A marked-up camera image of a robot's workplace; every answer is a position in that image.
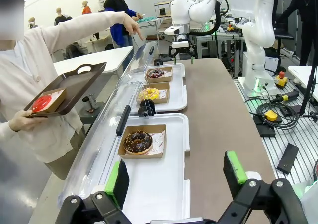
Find aluminium frame workbench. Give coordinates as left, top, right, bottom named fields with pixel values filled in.
left=190, top=26, right=245, bottom=78

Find dark brown serving tray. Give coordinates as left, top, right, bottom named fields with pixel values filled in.
left=23, top=62, right=107, bottom=119

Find black robot arm cable hose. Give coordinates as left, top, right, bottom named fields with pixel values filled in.
left=187, top=0, right=231, bottom=37

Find long white table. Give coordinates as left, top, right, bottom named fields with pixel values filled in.
left=53, top=46, right=134, bottom=74

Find white plastic display tray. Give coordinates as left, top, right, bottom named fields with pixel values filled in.
left=94, top=112, right=191, bottom=224
left=129, top=63, right=188, bottom=115

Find black tripod stand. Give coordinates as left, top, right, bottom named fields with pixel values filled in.
left=298, top=65, right=318, bottom=123

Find chocolate donut with coloured sprinkles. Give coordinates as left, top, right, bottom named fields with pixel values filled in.
left=146, top=69, right=165, bottom=79

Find person in cream cardigan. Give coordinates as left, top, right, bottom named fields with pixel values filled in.
left=0, top=0, right=86, bottom=181

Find cardboard box of sprinkle donut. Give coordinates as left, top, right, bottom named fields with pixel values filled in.
left=145, top=66, right=173, bottom=84

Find black stool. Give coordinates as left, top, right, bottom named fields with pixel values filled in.
left=274, top=30, right=296, bottom=58

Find grey pedestal with black clamp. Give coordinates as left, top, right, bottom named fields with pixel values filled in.
left=79, top=94, right=105, bottom=133

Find white side table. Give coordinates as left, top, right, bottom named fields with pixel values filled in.
left=287, top=65, right=318, bottom=95

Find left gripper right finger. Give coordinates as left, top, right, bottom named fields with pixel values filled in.
left=217, top=150, right=309, bottom=224

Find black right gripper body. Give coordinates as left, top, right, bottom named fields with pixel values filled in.
left=168, top=46, right=196, bottom=58

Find coiled black cables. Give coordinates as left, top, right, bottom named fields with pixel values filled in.
left=252, top=101, right=300, bottom=131

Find mannequin in orange shirt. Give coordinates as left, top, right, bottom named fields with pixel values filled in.
left=81, top=0, right=93, bottom=15

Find clear curved display lid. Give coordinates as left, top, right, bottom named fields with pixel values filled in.
left=116, top=40, right=159, bottom=90
left=57, top=81, right=150, bottom=207

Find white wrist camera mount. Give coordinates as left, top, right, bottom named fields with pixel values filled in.
left=164, top=26, right=191, bottom=48

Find person's right hand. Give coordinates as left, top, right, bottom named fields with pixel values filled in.
left=8, top=109, right=48, bottom=132

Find bystander in black and blue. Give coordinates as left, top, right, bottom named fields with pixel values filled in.
left=103, top=0, right=144, bottom=48

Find cardboard box of yellow donut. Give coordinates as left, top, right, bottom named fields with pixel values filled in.
left=136, top=82, right=171, bottom=104

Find bystander in black clothes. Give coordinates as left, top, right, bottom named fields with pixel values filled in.
left=277, top=0, right=318, bottom=66

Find yellow enabling pendant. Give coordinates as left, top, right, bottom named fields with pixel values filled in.
left=264, top=109, right=278, bottom=122

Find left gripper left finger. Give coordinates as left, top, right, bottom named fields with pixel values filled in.
left=55, top=159, right=135, bottom=224

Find metal wire shelf rack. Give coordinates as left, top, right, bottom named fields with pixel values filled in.
left=154, top=1, right=174, bottom=41

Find cardboard box of red donut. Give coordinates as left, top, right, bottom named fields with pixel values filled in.
left=31, top=87, right=67, bottom=114

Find person's left hand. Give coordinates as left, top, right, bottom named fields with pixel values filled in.
left=123, top=13, right=145, bottom=41

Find red emergency stop button box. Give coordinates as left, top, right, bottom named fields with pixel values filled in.
left=274, top=71, right=289, bottom=89

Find aluminium slotted robot platform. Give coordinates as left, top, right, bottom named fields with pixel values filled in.
left=235, top=77, right=318, bottom=185

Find yellow sprinkled donut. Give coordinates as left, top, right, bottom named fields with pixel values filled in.
left=138, top=87, right=160, bottom=101

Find cardboard box of nut donut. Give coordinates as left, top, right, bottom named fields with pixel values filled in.
left=117, top=124, right=167, bottom=159

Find person's left forearm cream sleeve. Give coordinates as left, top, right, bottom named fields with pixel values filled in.
left=53, top=11, right=127, bottom=53

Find black and yellow cylinder tool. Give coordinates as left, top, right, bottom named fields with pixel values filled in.
left=273, top=89, right=300, bottom=103

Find chocolate donut with nut bits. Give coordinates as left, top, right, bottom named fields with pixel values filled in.
left=123, top=131, right=153, bottom=156

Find flat black rectangular plate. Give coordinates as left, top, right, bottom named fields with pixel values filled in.
left=276, top=142, right=300, bottom=175

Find printed paper under nut donut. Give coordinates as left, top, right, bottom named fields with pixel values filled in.
left=125, top=131, right=166, bottom=156

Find red glazed donut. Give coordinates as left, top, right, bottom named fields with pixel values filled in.
left=31, top=94, right=53, bottom=113

